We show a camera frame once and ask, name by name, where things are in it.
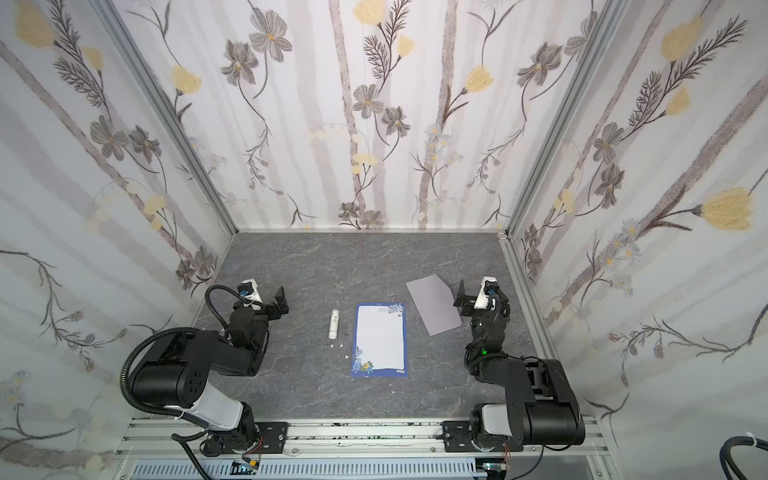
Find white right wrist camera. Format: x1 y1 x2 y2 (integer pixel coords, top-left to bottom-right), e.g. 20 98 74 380
474 276 499 310

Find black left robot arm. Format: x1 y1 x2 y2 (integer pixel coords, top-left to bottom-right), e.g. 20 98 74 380
119 279 289 458

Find black cable bundle corner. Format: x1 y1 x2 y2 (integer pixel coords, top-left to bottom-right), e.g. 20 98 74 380
718 433 768 480

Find blue bordered letter paper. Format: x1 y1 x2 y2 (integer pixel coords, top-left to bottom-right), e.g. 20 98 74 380
350 303 407 378

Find white slotted cable duct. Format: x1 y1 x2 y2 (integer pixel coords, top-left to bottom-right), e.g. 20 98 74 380
128 458 488 480

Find black corrugated cable conduit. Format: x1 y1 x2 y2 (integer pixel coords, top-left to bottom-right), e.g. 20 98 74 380
118 326 202 418

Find white glue stick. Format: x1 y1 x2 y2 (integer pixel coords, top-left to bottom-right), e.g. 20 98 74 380
328 309 340 340

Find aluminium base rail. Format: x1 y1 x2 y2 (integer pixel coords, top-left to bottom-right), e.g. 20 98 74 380
113 417 619 463

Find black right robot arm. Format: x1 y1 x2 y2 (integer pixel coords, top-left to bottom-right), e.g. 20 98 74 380
443 277 586 452

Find grey paper envelope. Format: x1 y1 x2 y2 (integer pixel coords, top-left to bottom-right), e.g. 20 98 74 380
406 274 462 336

